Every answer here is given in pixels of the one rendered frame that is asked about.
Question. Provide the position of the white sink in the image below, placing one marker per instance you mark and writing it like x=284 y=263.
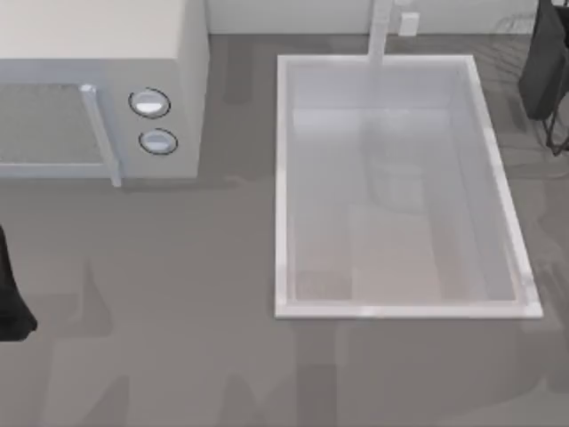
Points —
x=400 y=187

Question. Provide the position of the small microwave knob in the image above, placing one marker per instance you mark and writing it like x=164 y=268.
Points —
x=158 y=142

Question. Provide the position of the large microwave knob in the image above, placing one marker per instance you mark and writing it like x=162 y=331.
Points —
x=149 y=103

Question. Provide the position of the pale microwave oven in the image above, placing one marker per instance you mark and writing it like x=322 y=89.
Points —
x=186 y=53

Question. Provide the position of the tall white tap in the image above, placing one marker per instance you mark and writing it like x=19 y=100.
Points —
x=378 y=35

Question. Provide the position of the microwave oven door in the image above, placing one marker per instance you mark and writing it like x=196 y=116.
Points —
x=44 y=129

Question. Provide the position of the white wall socket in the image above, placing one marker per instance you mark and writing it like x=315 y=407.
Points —
x=408 y=23

